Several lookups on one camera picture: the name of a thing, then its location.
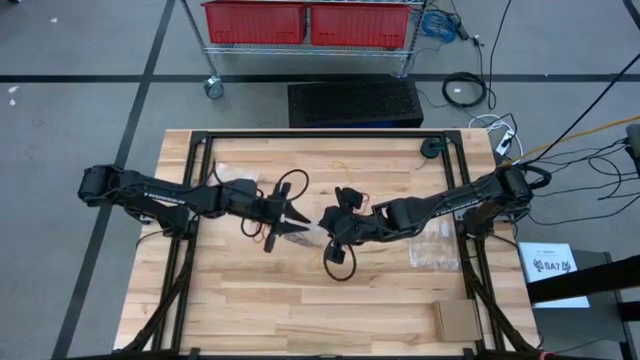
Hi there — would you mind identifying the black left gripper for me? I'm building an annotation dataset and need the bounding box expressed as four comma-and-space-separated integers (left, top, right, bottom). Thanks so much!
219, 177, 312, 254

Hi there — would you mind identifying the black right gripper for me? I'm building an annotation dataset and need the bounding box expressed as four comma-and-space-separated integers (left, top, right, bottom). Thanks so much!
318, 185, 389, 265

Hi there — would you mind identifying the yellow rubber band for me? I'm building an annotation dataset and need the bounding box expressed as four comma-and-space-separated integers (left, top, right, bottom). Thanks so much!
331, 159, 355, 185

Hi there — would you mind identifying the green and black spool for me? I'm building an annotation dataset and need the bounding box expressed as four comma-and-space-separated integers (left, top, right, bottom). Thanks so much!
419, 137, 446, 160

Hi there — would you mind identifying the black perforated metal case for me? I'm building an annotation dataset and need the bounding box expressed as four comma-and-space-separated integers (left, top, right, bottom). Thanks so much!
287, 78, 425, 130

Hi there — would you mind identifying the small cardboard box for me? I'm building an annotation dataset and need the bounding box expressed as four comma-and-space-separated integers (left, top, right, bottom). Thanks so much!
432, 298, 484, 344

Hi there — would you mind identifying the white power strip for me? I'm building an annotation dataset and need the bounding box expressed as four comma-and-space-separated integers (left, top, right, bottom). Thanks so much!
494, 128, 516, 156

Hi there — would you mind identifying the white SA7 printed sheet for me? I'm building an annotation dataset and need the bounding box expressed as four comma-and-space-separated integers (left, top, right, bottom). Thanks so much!
517, 241, 592, 310

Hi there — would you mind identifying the red plastic storage bin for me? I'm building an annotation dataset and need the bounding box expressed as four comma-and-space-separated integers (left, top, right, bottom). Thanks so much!
309, 2, 412, 50
201, 0, 308, 46

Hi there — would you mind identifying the grey metal cart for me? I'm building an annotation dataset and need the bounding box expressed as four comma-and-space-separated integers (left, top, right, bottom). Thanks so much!
530, 248, 640, 360

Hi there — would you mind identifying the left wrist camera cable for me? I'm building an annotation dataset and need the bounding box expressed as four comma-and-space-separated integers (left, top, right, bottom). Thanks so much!
276, 168, 310, 202

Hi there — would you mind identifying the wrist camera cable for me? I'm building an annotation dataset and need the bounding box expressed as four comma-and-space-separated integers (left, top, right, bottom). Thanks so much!
276, 168, 310, 202
322, 239, 358, 282

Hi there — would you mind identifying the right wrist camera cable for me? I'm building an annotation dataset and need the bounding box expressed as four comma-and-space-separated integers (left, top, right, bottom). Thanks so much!
322, 239, 358, 282

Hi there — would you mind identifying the black aluminium table frame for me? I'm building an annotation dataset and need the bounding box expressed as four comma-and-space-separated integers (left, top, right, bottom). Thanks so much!
64, 128, 551, 360

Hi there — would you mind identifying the black coiled cable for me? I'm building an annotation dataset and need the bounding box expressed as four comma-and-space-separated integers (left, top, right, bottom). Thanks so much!
442, 71, 489, 110

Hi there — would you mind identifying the chrome wire shelving rack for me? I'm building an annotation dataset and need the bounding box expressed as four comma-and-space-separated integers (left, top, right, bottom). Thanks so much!
178, 0, 430, 101

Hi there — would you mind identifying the white cable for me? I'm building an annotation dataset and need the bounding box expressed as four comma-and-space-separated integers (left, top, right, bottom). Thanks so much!
469, 113, 524, 159

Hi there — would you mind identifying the blue coiled cable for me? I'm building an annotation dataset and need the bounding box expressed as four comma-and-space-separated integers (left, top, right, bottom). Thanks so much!
422, 10, 459, 44

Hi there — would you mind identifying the thin black hanging cable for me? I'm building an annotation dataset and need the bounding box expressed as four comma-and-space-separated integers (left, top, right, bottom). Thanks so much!
487, 0, 514, 110

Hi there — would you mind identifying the yellow cable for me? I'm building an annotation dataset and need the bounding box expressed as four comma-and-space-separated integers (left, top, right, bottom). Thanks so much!
502, 115, 640, 167

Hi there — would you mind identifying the black camera boom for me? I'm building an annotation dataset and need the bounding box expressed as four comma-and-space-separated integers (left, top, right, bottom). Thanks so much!
526, 253, 640, 306

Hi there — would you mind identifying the taut black cable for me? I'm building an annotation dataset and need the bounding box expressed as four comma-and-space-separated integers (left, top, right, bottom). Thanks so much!
521, 66, 640, 165

